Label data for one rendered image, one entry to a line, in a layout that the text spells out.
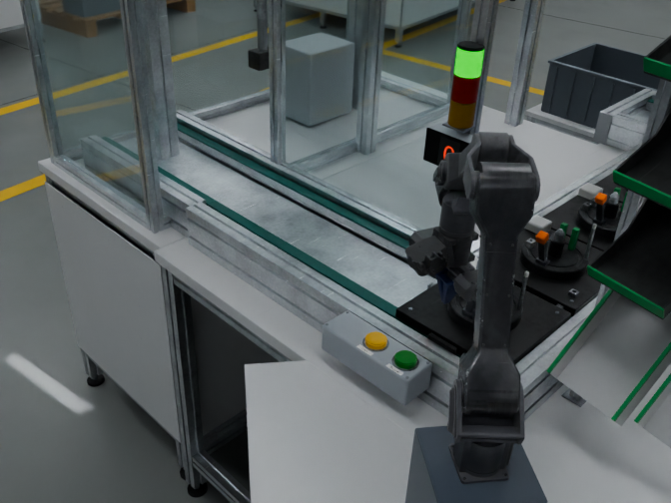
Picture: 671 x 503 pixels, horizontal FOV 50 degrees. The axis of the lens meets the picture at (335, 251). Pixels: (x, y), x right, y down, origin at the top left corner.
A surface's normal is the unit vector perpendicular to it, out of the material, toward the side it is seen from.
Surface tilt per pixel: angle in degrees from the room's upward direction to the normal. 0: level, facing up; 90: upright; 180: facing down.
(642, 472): 0
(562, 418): 0
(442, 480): 0
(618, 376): 45
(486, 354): 56
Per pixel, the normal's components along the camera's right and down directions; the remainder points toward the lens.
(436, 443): 0.04, -0.84
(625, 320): -0.55, -0.39
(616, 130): -0.70, 0.37
